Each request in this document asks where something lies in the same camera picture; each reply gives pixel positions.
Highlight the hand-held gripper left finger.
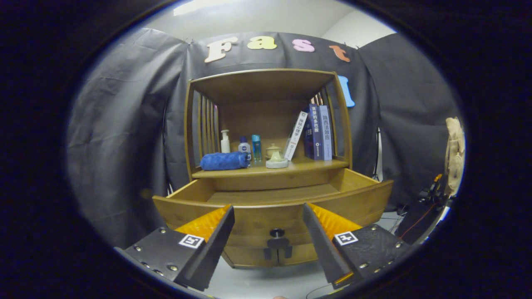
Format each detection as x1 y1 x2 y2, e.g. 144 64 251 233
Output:
114 204 236 292

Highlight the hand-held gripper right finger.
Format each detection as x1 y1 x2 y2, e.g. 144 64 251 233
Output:
302 203 416 290

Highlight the wooden drawer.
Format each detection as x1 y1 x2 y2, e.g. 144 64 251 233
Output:
152 168 394 248

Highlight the pale green slipper-shaped object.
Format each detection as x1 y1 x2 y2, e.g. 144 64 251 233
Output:
266 150 289 169

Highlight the wooden cabinet door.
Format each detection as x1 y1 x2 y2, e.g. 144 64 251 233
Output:
278 243 317 266
222 245 277 268

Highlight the wooden countertop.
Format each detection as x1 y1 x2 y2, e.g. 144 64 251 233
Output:
192 156 350 179

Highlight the wooden cabinet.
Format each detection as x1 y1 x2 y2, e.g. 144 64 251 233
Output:
183 69 354 268

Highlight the blue rolled towel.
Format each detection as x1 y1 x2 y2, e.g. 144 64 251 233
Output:
200 152 250 171

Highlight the light blue book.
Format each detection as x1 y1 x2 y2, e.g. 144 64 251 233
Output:
319 105 333 161

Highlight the dark blue book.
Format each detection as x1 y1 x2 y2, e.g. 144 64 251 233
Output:
303 104 324 161

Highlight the white book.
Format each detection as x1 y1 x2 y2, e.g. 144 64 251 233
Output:
283 111 309 161

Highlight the beige hanging bag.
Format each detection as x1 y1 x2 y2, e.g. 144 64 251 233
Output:
445 117 465 196

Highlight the black equipment with cables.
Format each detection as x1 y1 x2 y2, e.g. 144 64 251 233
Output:
395 174 447 245

